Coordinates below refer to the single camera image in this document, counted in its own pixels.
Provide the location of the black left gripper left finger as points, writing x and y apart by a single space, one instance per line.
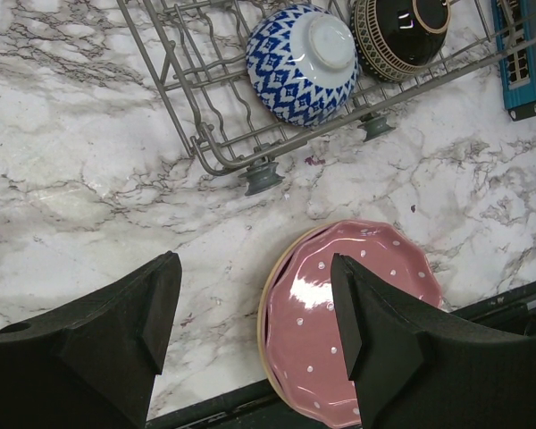
92 362

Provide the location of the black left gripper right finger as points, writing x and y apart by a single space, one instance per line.
416 366

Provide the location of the pink plate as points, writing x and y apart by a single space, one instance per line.
301 317

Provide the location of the red patterned glass bowl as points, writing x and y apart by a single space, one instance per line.
302 64

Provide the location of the brown patterned bowl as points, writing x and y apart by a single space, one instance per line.
397 39

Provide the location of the grey wire dish rack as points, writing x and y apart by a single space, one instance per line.
245 82

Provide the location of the beige bottom plate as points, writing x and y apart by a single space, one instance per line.
262 307

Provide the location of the blue network switch box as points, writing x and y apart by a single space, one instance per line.
515 28

